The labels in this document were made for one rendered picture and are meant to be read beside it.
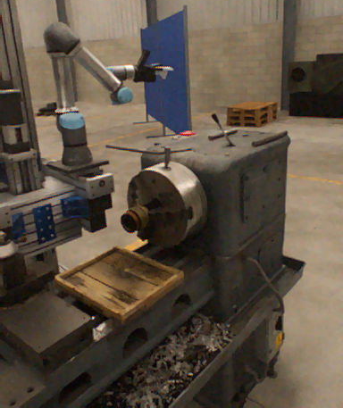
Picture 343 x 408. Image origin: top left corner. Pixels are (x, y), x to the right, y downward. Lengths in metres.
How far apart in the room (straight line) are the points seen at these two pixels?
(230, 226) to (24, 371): 0.84
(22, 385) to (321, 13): 11.12
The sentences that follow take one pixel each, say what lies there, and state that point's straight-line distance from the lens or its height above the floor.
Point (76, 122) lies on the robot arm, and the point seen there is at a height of 1.36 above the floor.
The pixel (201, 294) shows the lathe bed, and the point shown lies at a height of 0.73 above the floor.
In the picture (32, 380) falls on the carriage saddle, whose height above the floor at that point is 0.90.
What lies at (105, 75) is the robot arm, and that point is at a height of 1.56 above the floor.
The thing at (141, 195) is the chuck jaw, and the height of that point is 1.14.
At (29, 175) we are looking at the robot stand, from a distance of 1.92.
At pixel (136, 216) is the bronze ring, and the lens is 1.36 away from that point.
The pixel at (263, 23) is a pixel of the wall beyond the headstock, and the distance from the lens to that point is 12.11.
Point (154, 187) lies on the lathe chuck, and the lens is 1.43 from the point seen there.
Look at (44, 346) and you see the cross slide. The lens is 1.07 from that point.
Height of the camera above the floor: 1.63
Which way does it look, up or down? 18 degrees down
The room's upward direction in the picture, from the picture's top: 3 degrees counter-clockwise
